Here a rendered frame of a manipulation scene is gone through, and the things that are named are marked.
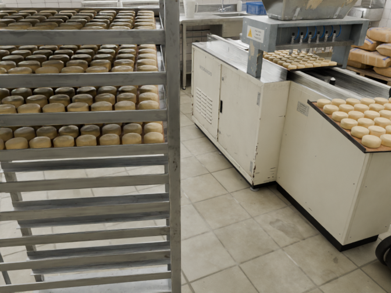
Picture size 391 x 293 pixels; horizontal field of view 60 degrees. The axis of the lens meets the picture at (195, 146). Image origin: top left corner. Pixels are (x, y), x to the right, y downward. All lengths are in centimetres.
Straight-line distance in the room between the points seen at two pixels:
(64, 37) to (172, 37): 22
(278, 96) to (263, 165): 50
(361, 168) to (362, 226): 40
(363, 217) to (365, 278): 32
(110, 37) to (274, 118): 165
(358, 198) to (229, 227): 78
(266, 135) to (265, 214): 53
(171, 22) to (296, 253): 167
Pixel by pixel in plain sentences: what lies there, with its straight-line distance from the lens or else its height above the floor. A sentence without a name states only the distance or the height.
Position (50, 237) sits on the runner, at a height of 79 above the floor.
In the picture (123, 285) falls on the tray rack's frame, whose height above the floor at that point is 15.
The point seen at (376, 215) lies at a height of 25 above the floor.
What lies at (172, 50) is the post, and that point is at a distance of 73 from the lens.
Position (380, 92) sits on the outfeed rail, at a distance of 214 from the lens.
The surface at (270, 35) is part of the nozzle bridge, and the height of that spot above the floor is 112.
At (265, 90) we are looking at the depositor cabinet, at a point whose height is 79.
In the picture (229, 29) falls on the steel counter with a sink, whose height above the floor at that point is 72.
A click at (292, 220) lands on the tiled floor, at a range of 235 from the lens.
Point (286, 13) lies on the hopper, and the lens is 218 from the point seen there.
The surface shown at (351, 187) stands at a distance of 195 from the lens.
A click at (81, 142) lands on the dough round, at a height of 106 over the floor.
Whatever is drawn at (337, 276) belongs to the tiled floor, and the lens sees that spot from 208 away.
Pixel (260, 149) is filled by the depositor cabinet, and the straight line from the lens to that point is 232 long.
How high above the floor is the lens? 145
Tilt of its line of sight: 28 degrees down
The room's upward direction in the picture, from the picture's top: 1 degrees clockwise
